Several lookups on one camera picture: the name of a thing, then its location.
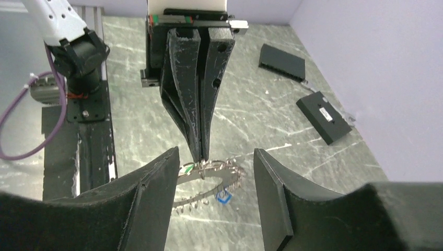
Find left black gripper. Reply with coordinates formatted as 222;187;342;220
140;8;249;162

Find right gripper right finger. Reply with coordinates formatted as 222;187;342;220
253;149;442;250

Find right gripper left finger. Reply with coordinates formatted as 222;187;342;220
1;147;180;250

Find green key tag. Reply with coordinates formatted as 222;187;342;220
179;164;195;175

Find large metal keyring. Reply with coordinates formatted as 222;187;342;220
172;159;246;214

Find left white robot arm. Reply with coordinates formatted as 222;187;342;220
23;1;249;162

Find black flat box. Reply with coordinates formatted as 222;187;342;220
259;44;306;81

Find blue key tag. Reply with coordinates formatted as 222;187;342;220
215;189;232;204

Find black box with label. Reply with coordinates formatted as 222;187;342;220
296;91;352;145

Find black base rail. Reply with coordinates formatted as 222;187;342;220
42;81;118;200

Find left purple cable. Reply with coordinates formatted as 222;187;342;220
0;45;68;162

